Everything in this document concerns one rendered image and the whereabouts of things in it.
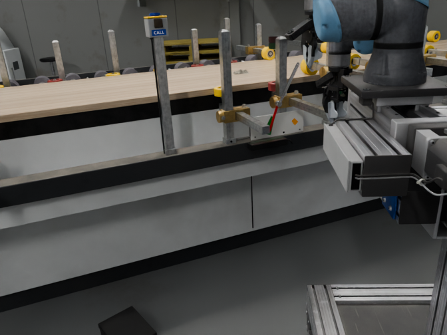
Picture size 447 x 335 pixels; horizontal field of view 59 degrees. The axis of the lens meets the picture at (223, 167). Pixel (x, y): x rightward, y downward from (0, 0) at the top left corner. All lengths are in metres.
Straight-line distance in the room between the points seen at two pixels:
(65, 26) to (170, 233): 5.52
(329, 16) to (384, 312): 1.04
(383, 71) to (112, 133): 1.13
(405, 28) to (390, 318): 0.97
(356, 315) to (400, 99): 0.81
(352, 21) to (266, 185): 1.24
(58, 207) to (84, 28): 5.56
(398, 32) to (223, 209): 1.29
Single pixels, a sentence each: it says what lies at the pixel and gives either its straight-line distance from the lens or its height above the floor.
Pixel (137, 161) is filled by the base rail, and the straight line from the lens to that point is 1.58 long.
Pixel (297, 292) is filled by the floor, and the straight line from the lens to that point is 1.95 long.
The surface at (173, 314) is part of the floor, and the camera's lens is 1.88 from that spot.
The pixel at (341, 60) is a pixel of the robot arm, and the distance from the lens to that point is 1.44.
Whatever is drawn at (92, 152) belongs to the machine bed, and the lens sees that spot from 1.79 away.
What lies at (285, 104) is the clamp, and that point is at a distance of 1.75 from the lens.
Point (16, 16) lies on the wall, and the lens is 7.49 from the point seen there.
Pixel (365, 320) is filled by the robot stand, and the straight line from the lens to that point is 1.56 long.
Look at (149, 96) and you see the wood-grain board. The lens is 1.76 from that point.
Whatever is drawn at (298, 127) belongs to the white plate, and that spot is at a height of 0.72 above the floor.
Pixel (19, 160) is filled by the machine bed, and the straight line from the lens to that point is 1.80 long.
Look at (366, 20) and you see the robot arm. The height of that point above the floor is 1.19.
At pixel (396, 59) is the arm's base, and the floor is 1.10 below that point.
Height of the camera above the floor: 1.24
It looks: 22 degrees down
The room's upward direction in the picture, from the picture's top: 3 degrees counter-clockwise
